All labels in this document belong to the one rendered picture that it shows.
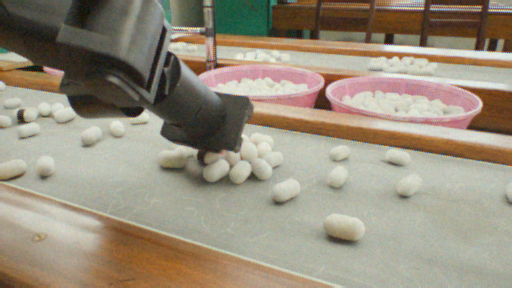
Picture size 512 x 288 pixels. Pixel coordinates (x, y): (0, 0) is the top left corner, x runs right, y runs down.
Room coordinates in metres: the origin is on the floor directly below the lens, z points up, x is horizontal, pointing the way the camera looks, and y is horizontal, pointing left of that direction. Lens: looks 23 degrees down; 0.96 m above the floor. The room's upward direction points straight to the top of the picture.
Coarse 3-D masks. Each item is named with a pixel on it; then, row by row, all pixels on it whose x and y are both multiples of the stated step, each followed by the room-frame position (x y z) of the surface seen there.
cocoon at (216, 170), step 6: (216, 162) 0.41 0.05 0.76; (222, 162) 0.41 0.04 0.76; (210, 168) 0.40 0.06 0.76; (216, 168) 0.40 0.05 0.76; (222, 168) 0.41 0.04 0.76; (228, 168) 0.41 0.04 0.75; (204, 174) 0.40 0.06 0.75; (210, 174) 0.39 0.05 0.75; (216, 174) 0.40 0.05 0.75; (222, 174) 0.40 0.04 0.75; (210, 180) 0.40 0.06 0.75; (216, 180) 0.40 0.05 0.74
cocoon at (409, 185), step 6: (414, 174) 0.38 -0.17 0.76; (402, 180) 0.37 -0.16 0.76; (408, 180) 0.37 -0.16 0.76; (414, 180) 0.37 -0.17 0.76; (420, 180) 0.38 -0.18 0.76; (402, 186) 0.37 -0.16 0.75; (408, 186) 0.36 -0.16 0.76; (414, 186) 0.37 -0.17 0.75; (420, 186) 0.37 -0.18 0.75; (402, 192) 0.36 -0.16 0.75; (408, 192) 0.36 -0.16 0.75; (414, 192) 0.37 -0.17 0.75
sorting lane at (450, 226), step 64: (0, 128) 0.58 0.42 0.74; (64, 128) 0.58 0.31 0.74; (128, 128) 0.58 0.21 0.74; (256, 128) 0.58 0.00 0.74; (64, 192) 0.38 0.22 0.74; (128, 192) 0.38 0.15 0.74; (192, 192) 0.38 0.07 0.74; (256, 192) 0.38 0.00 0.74; (320, 192) 0.38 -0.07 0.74; (384, 192) 0.38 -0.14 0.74; (448, 192) 0.38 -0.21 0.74; (256, 256) 0.27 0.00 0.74; (320, 256) 0.27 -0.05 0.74; (384, 256) 0.27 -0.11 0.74; (448, 256) 0.27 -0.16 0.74
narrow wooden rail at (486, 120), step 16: (192, 64) 1.03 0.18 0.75; (224, 64) 0.99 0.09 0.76; (240, 64) 0.97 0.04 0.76; (256, 64) 0.96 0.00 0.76; (272, 64) 0.96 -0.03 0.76; (288, 64) 0.96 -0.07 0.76; (272, 80) 0.93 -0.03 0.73; (288, 80) 0.91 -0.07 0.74; (336, 80) 0.86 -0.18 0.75; (432, 80) 0.80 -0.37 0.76; (448, 80) 0.80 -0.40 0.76; (464, 80) 0.80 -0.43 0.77; (320, 96) 0.88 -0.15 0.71; (480, 96) 0.74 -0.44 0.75; (496, 96) 0.73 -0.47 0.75; (480, 112) 0.74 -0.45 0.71; (496, 112) 0.73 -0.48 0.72; (480, 128) 0.74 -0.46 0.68; (496, 128) 0.73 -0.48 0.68
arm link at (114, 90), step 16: (160, 48) 0.34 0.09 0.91; (96, 64) 0.28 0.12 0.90; (160, 64) 0.33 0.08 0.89; (64, 80) 0.36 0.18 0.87; (96, 80) 0.28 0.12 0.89; (112, 80) 0.28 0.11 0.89; (128, 80) 0.29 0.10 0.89; (80, 96) 0.36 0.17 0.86; (96, 96) 0.30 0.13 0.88; (112, 96) 0.29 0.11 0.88; (128, 96) 0.29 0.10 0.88; (144, 96) 0.30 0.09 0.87; (80, 112) 0.37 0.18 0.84; (96, 112) 0.36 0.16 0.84; (112, 112) 0.36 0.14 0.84; (128, 112) 0.36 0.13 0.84
